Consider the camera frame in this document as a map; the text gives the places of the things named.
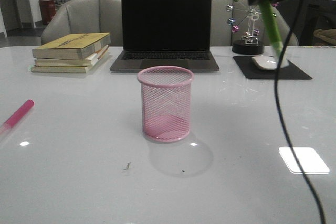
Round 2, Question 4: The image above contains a grey armchair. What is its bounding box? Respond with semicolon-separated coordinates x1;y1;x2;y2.
210;0;299;47
41;0;123;46

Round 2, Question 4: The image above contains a pink marker pen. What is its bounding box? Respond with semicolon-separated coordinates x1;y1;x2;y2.
1;99;35;135

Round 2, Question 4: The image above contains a pink mesh pen holder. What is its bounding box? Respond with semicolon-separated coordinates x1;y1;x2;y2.
137;66;194;143

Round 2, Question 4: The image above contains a white computer mouse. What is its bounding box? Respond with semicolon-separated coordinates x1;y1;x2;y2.
251;55;277;70

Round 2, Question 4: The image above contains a red trash bin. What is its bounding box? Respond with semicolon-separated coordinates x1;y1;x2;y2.
39;0;56;25

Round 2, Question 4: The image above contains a black mouse pad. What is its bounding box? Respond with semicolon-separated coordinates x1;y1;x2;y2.
233;55;313;80

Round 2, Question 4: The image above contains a yellow top book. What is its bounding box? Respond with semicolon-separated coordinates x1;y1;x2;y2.
32;33;111;60

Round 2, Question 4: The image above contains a green marker pen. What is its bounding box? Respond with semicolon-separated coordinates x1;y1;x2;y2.
259;0;283;57

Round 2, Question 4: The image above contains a white middle book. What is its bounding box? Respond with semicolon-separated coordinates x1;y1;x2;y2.
35;45;109;67

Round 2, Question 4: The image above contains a grey right armchair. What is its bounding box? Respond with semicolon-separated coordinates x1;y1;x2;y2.
210;0;299;47

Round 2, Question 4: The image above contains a yellow-edged bottom book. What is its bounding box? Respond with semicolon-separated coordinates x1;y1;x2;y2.
30;53;106;73

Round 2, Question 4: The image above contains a grey left armchair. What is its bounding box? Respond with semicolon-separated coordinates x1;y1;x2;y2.
41;0;123;46

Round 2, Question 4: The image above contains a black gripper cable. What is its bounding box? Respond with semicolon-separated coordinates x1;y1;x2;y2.
274;0;327;224

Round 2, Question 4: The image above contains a grey open laptop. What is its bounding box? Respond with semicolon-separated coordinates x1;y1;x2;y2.
110;0;219;72

